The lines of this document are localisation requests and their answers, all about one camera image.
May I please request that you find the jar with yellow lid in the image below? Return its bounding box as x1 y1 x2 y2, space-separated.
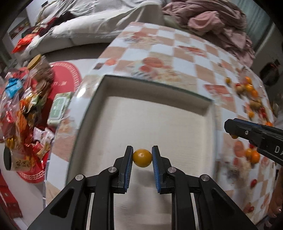
27 54 54 90

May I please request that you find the white shallow box tray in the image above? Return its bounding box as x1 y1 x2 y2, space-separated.
67 76 216 229

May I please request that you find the pile of snack packets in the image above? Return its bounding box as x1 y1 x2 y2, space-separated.
1 68 52 172

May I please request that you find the grey sofa cover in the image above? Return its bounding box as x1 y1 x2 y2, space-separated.
22 1 164 58

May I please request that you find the pink clothes pile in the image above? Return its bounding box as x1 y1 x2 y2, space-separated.
162 1 255 68

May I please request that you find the large orange mandarin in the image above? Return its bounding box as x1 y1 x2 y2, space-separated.
250 150 261 164

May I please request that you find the yellow cherry tomato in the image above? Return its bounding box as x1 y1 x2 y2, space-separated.
133 149 152 168

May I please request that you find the green tissue packet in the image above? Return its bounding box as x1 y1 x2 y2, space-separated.
47 91 73 127

